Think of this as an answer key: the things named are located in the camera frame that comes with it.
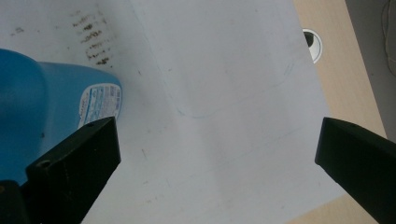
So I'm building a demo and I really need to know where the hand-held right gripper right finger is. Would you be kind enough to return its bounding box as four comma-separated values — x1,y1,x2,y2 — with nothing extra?
314,117,396,224

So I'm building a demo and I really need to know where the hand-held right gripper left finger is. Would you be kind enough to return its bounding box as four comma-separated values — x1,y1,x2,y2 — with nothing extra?
21,116,121,224

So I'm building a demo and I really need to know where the blue plastic bottle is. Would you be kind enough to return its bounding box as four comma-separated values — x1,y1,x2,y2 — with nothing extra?
0,48,123,187

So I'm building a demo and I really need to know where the white paper sheet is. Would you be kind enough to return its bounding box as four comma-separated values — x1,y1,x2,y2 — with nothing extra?
0,0,346,224

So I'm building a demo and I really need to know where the silver cable grommet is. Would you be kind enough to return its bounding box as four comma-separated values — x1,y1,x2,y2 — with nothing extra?
302,28,323,64

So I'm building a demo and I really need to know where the white cable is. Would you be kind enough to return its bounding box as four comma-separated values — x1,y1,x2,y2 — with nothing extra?
381,0,396,77

